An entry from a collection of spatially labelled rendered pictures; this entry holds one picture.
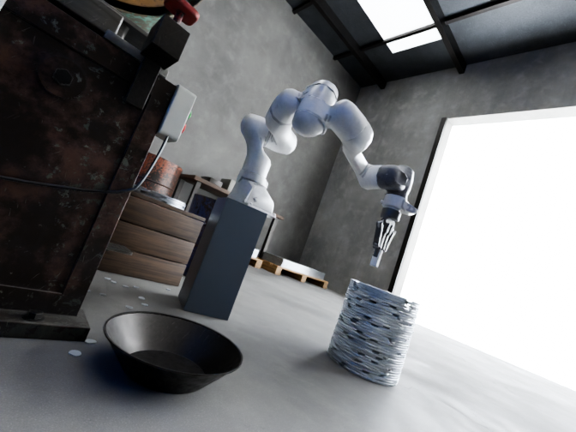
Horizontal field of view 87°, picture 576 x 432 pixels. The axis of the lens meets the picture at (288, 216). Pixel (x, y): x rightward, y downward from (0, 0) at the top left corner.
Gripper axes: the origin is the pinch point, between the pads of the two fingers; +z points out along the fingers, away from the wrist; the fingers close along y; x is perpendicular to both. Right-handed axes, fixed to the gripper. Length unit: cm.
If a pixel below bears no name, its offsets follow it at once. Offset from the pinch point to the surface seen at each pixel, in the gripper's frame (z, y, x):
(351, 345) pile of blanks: 34.1, 1.0, 2.3
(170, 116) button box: -11, 87, -14
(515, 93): -321, -341, -72
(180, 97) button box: -16, 86, -14
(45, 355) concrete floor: 44, 93, -3
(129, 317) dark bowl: 38, 78, -10
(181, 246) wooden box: 25, 43, -73
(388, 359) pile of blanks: 34.0, -8.3, 12.8
